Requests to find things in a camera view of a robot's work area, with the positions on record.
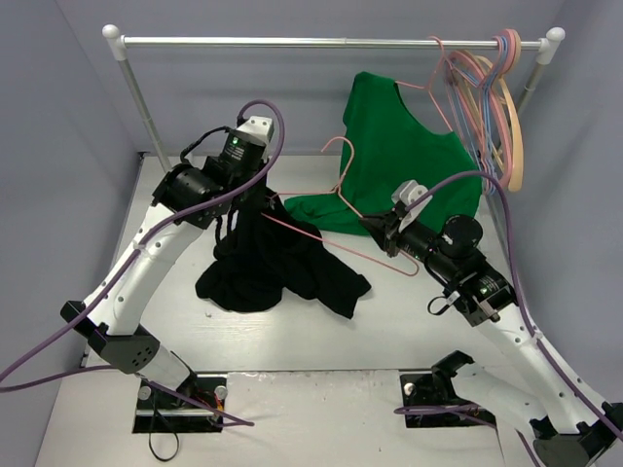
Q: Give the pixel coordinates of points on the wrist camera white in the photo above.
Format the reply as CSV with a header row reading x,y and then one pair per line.
x,y
261,128
407,193

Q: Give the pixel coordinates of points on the black t shirt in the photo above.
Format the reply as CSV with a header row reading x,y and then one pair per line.
x,y
261,250

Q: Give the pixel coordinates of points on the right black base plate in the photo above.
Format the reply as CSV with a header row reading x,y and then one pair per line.
x,y
429,404

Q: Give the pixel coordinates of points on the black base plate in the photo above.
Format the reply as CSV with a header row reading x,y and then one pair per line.
x,y
429,404
158,412

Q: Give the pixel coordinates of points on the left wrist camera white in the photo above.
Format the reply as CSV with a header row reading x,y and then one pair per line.
x,y
261,128

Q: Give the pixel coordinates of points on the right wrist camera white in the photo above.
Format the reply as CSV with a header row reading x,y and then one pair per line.
x,y
407,193

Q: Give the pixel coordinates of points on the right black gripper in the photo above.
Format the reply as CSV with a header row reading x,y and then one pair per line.
x,y
390,235

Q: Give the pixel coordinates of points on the pink hanger holding green shirt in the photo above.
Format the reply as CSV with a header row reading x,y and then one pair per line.
x,y
428,87

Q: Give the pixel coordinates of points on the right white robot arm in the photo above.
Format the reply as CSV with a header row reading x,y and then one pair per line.
x,y
566,422

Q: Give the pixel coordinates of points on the bunch of coloured hangers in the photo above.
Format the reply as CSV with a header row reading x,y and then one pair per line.
x,y
484,111

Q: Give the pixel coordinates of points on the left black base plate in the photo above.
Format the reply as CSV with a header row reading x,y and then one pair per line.
x,y
158,412

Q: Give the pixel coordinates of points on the pink wire hanger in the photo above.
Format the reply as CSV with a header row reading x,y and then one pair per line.
x,y
337,191

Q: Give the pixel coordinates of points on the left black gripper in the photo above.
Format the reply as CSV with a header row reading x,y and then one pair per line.
x,y
258,196

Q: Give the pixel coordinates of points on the metal clothes rack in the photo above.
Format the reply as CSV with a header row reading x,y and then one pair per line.
x,y
119,43

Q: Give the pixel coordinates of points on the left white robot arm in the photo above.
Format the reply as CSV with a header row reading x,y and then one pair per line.
x,y
182,208

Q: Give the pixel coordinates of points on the green t shirt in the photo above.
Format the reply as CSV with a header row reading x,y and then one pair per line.
x,y
391,147

